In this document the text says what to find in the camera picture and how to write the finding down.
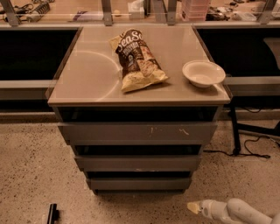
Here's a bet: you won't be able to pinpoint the grey bottom drawer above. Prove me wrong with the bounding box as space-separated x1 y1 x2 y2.
87 171 192 191

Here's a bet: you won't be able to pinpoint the coiled black cable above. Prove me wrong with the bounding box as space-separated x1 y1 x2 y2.
25 1 51 24

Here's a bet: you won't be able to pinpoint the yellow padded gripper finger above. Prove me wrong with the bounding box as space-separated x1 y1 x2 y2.
187 201 201 214

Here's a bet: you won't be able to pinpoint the black object on floor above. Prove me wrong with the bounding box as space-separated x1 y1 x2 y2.
46 204 60 224

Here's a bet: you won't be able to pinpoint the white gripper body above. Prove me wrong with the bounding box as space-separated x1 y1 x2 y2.
199 199 230 223

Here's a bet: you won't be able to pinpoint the white ceramic bowl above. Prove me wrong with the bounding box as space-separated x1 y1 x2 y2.
182 60 226 88

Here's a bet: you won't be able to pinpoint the grey drawer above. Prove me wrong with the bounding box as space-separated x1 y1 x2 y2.
74 155 200 172
59 122 217 145
87 171 192 191

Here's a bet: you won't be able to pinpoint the brown yellow chip bag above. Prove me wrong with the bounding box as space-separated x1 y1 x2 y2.
109 29 168 93

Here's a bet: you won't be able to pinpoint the black floor cable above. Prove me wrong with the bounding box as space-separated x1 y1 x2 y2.
202 136 280 159

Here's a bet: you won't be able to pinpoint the black table leg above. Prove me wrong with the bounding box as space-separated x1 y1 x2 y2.
229 103 241 156

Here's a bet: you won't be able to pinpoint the grey middle drawer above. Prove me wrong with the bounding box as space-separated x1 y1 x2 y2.
74 155 200 172

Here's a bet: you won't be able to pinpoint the white tissue box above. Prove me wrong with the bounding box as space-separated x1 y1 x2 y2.
128 0 144 19

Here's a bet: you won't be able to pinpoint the grey drawer cabinet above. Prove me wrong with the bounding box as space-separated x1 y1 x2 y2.
48 25 230 193

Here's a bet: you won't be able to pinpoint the grey top drawer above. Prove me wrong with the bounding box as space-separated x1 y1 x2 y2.
59 122 217 145

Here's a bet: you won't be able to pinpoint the pink stacked bins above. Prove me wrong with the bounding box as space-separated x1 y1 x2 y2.
180 0 210 22

